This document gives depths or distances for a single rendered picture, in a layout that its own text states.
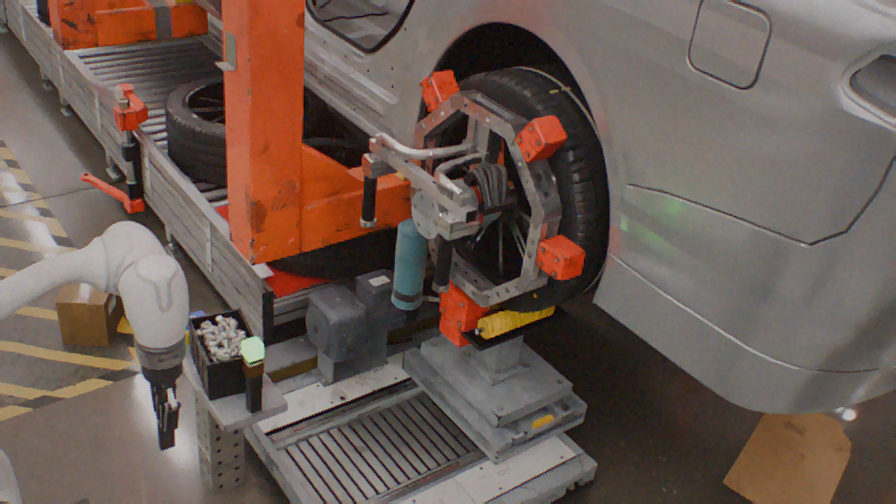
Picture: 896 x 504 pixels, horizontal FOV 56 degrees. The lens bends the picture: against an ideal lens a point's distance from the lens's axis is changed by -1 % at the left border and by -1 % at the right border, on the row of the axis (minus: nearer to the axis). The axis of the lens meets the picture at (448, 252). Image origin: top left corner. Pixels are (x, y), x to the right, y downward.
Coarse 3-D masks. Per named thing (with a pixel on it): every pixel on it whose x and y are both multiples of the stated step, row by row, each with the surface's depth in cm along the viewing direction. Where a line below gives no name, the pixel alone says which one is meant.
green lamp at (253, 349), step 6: (246, 342) 197; (252, 342) 197; (258, 342) 197; (246, 348) 196; (252, 348) 195; (258, 348) 196; (246, 354) 197; (252, 354) 196; (258, 354) 197; (252, 360) 197
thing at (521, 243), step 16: (464, 128) 241; (448, 144) 243; (448, 160) 247; (448, 176) 249; (512, 176) 225; (512, 208) 235; (528, 208) 228; (496, 224) 257; (512, 224) 230; (560, 224) 212; (464, 240) 249; (480, 240) 245; (496, 240) 254; (512, 240) 256; (480, 256) 247; (496, 256) 249; (512, 256) 250; (496, 272) 242; (512, 272) 241
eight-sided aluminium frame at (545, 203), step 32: (480, 96) 218; (416, 128) 237; (512, 128) 204; (416, 160) 241; (544, 160) 206; (416, 192) 245; (544, 192) 207; (544, 224) 204; (480, 288) 233; (512, 288) 219
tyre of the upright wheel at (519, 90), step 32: (544, 64) 230; (512, 96) 214; (544, 96) 209; (576, 96) 213; (448, 128) 240; (576, 128) 207; (576, 160) 204; (576, 192) 204; (608, 192) 209; (576, 224) 206; (608, 224) 211; (544, 288) 222; (576, 288) 221
